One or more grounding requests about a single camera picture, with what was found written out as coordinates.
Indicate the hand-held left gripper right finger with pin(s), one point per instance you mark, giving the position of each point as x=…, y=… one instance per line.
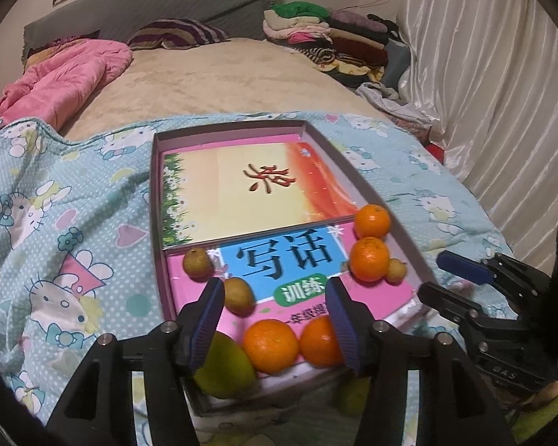
x=346, y=334

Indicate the striped pillow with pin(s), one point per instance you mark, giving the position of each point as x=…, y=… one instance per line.
x=176, y=35

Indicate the yellow book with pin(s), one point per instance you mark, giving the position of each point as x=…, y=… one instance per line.
x=223, y=186

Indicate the cartoon cat print blanket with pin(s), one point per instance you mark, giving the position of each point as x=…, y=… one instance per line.
x=74, y=195

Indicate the beige bed sheet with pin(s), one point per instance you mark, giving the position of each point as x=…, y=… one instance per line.
x=237, y=79

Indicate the dark floral pillow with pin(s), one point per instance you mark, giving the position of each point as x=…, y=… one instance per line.
x=60, y=42

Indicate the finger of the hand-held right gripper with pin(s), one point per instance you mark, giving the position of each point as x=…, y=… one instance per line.
x=446, y=304
x=460, y=267

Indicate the green mango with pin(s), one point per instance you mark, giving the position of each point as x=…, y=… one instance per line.
x=225, y=371

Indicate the small brown fruit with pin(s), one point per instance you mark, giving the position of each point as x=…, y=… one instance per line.
x=395, y=271
x=197, y=263
x=238, y=296

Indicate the pink quilt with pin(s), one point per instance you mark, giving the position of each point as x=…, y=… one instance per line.
x=65, y=74

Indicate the white curtain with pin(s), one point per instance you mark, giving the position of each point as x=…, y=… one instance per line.
x=493, y=79

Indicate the red bag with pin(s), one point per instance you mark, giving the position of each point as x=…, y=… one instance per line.
x=436, y=151

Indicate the shallow cardboard box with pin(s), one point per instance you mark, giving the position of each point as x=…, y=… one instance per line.
x=232, y=132

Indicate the white cloth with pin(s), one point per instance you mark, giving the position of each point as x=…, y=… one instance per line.
x=390, y=97

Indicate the pile of folded clothes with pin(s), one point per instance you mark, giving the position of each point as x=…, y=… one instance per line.
x=335, y=42

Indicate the pink book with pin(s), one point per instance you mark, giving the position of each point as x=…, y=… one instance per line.
x=390, y=297

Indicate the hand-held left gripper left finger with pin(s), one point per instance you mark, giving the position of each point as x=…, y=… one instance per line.
x=207, y=330

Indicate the grey headboard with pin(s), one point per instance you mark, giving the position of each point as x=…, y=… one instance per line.
x=144, y=4

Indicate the large orange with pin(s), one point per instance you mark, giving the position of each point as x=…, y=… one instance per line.
x=270, y=346

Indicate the grey cushion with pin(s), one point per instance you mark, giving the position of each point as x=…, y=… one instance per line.
x=396, y=65

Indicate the person's right hand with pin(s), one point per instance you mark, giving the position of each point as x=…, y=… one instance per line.
x=546, y=392

